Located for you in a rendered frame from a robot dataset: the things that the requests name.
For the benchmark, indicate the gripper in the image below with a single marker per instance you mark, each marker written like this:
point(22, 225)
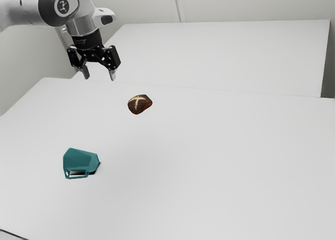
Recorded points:
point(87, 44)

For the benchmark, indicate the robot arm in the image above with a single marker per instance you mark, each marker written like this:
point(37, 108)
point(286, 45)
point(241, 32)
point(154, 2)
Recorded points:
point(34, 7)

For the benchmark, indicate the teal faceted mug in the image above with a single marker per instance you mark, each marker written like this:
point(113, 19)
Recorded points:
point(78, 162)

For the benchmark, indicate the brown bread roll with cross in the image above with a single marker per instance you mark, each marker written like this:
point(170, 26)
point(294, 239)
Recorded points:
point(140, 104)

